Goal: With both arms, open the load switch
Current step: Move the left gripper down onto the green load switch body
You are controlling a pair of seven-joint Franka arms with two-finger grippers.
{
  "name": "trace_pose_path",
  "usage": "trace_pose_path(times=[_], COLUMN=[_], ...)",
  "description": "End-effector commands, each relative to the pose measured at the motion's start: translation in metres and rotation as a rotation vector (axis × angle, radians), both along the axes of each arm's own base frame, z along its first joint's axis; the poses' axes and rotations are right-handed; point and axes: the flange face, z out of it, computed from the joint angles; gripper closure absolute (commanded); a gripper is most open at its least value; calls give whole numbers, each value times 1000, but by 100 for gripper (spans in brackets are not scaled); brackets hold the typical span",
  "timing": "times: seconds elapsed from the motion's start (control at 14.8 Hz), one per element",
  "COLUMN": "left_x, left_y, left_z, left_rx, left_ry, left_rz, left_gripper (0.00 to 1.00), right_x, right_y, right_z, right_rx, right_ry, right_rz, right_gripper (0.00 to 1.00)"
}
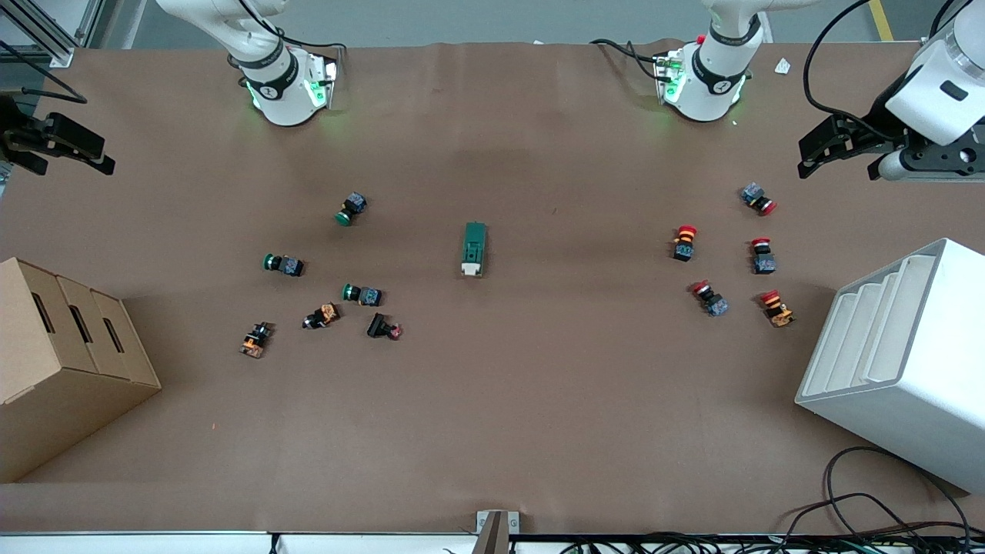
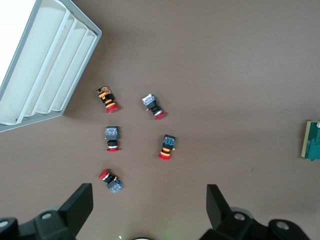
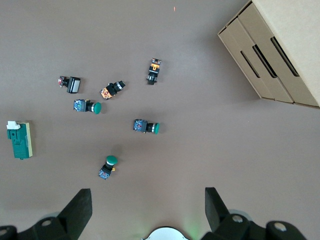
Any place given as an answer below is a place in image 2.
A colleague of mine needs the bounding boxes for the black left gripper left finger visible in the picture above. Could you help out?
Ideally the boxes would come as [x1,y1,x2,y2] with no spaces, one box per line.
[0,183,94,240]

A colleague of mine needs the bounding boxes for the red button orange contact block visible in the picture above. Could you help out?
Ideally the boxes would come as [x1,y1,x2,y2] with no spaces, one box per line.
[95,85,119,115]

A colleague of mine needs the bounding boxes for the white plastic compartment bin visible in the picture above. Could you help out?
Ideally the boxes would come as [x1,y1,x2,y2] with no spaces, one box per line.
[0,0,103,133]

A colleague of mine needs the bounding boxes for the green load switch white handle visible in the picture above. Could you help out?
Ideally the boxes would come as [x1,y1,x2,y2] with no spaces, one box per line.
[300,119,320,163]

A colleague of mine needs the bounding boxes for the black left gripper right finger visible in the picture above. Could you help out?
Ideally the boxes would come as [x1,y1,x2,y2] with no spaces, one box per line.
[199,184,312,240]

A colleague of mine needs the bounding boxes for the red mushroom push button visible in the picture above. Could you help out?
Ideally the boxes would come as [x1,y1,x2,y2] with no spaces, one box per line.
[98,168,123,195]
[141,93,166,121]
[104,125,121,153]

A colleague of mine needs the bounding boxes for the orange-striped red button blue block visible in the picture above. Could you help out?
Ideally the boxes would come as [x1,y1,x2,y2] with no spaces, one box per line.
[158,134,179,161]

